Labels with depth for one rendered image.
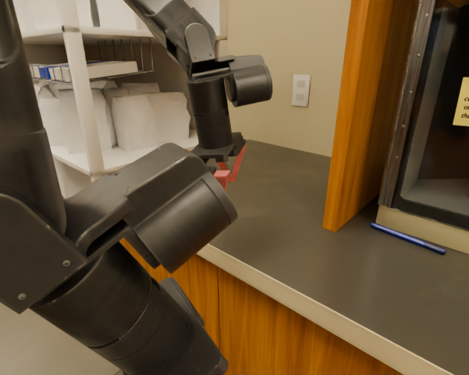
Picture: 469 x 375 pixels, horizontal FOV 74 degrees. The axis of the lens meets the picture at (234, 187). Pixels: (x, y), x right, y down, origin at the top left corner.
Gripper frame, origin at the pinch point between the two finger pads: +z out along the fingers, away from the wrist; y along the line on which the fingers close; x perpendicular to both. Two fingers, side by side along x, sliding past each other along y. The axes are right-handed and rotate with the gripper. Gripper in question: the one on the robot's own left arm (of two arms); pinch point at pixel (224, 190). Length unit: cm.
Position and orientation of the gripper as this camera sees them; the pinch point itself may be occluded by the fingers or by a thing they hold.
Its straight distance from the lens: 56.3
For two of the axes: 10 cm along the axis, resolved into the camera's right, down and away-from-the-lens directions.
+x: -9.6, 0.0, 2.9
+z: 1.4, 8.8, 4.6
